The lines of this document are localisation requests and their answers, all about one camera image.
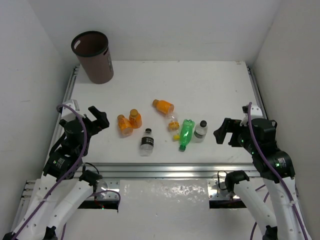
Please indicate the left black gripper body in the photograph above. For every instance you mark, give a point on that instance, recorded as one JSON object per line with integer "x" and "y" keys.
{"x": 92, "y": 123}

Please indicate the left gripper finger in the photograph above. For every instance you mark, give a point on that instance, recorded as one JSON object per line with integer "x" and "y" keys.
{"x": 102, "y": 121}
{"x": 96, "y": 113}

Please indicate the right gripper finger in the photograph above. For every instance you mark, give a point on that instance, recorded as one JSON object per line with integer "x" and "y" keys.
{"x": 228, "y": 126}
{"x": 220, "y": 136}

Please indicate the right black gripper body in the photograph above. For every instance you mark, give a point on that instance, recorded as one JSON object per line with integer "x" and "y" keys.
{"x": 239, "y": 137}

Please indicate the clear bottle black cap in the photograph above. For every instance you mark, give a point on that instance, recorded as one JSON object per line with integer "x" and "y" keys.
{"x": 200, "y": 131}

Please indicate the green plastic bottle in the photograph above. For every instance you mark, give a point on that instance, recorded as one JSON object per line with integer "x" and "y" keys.
{"x": 186, "y": 134}

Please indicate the clear bottle yellow cap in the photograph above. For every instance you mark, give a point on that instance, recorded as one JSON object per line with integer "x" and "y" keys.
{"x": 173, "y": 126}

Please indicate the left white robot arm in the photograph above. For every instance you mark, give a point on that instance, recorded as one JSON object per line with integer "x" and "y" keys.
{"x": 49, "y": 210}

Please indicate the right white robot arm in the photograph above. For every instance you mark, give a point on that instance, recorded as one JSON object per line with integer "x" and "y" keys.
{"x": 275, "y": 167}

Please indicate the brown plastic waste bin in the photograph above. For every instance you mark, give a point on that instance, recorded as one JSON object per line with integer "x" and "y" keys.
{"x": 92, "y": 50}

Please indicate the orange bottle left outer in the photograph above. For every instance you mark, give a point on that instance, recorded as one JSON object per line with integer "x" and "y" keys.
{"x": 124, "y": 125}

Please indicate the orange bottle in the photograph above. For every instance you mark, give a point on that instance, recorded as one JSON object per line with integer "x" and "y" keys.
{"x": 163, "y": 106}
{"x": 124, "y": 125}
{"x": 135, "y": 119}

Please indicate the orange bottle left inner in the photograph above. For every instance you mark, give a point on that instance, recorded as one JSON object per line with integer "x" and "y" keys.
{"x": 135, "y": 119}

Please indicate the clear bottle black label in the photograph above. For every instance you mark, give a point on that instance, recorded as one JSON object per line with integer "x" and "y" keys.
{"x": 147, "y": 143}

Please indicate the orange bottle far centre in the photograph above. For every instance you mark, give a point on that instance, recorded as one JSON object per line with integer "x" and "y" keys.
{"x": 163, "y": 106}

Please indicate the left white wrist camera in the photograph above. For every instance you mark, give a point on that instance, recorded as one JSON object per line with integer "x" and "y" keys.
{"x": 67, "y": 114}

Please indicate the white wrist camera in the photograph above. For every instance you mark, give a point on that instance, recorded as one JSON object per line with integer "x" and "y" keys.
{"x": 67, "y": 114}
{"x": 255, "y": 112}

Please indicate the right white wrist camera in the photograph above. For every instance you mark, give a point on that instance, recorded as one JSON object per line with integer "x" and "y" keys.
{"x": 255, "y": 112}

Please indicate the aluminium front rail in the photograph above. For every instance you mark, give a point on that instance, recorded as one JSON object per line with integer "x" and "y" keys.
{"x": 172, "y": 171}

